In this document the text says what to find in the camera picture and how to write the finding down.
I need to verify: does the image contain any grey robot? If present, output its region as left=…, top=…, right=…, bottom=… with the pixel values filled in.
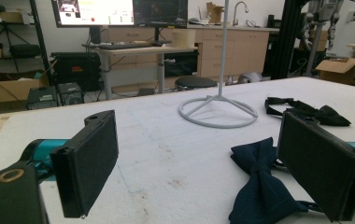
left=301, top=0, right=346, bottom=77

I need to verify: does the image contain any black computer tower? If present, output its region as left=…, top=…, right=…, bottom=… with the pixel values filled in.
left=50, top=51, right=102, bottom=91

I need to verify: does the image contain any black round stool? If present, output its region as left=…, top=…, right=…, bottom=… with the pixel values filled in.
left=174, top=76, right=219, bottom=91

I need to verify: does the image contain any black keyboard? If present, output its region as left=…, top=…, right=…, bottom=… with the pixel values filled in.
left=99, top=42, right=154, bottom=51

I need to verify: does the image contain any metal faucet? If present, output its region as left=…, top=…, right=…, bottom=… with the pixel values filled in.
left=232, top=1, right=250, bottom=27

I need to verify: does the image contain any bright computer monitor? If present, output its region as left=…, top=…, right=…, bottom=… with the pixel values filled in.
left=51, top=0, right=135, bottom=28

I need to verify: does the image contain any large printed cardboard box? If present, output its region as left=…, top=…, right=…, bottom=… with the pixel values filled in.
left=315, top=49, right=355, bottom=90

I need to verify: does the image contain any dark computer monitor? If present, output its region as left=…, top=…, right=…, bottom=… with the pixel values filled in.
left=133, top=0, right=189, bottom=29

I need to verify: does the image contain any white wire display rack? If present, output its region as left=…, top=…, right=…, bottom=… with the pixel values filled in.
left=177, top=0, right=259, bottom=130

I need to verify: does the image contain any wooden cabinet row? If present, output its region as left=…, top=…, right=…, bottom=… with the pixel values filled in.
left=106, top=25, right=280, bottom=79

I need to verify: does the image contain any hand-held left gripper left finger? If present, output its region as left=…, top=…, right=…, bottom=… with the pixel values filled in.
left=50, top=109, right=120, bottom=218

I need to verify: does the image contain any black bow tie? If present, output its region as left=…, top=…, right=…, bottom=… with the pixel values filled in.
left=263, top=96, right=352, bottom=128

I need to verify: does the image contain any black metal shelf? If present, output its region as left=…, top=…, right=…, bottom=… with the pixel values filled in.
left=0, top=0, right=52, bottom=86

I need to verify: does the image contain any black metal frame post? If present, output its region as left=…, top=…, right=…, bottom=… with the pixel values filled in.
left=270, top=0, right=311, bottom=80

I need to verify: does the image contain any small open cardboard box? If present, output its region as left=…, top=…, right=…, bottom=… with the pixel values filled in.
left=206, top=2, right=225, bottom=24

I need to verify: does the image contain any black bag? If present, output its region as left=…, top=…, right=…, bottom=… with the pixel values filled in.
left=9, top=44, right=42, bottom=59

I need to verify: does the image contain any light wooden desk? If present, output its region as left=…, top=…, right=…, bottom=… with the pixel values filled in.
left=81, top=45, right=198, bottom=101

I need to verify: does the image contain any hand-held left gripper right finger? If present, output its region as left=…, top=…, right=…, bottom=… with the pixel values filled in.
left=277, top=110, right=355, bottom=223

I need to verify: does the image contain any wide open cardboard box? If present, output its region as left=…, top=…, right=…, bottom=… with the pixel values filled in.
left=0, top=73, right=50, bottom=105

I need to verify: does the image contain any white foam board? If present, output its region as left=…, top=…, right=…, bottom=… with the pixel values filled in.
left=0, top=77, right=355, bottom=224

